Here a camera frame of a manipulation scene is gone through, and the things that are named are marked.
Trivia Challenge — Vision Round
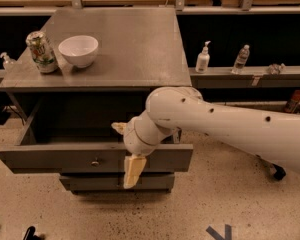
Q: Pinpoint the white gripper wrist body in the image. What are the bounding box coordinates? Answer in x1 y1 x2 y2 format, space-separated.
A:
123 111 176 156

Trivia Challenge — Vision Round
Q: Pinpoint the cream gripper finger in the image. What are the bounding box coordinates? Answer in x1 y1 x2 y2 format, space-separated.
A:
123 155 147 189
111 122 127 135

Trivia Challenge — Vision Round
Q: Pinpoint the grey top drawer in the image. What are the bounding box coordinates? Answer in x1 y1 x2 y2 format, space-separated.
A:
0 97 194 175

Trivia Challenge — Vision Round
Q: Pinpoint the grey drawer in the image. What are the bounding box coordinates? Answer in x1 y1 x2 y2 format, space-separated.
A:
0 97 194 175
59 173 175 192

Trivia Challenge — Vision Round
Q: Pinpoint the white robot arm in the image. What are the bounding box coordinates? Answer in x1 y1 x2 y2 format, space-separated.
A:
112 87 300 189

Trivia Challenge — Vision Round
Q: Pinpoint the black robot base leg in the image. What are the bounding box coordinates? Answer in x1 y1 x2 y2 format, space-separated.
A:
258 156 286 181

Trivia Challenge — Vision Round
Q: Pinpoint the grey bottom drawer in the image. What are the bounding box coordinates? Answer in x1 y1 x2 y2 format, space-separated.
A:
59 173 175 192

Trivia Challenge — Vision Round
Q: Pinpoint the grey drawer cabinet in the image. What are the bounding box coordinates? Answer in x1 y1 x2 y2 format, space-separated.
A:
0 7 193 195

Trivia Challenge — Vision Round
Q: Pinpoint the white bowl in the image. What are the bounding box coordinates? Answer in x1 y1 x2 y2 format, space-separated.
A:
58 35 99 68

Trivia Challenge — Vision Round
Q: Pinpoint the white pump lotion bottle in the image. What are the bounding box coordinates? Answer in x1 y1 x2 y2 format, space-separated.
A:
195 41 210 73

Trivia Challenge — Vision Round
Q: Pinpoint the green soda can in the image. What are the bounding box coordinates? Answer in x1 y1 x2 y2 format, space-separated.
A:
26 31 58 74

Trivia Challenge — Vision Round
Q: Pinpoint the black object on floor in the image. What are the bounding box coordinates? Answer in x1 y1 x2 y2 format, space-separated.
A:
23 226 43 240

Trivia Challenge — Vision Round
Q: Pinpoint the clear pump sanitizer bottle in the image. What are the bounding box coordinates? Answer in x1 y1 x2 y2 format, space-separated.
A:
0 52 16 71

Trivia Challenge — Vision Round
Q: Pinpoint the clear water bottle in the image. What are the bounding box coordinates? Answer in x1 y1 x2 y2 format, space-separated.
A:
231 45 250 74

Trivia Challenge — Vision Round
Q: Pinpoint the crumpled foil wrapper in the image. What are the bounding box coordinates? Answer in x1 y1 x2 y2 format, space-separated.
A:
268 63 285 75

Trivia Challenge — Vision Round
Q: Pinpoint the orange bottle on shelf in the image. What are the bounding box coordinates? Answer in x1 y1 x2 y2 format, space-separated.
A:
283 89 300 113

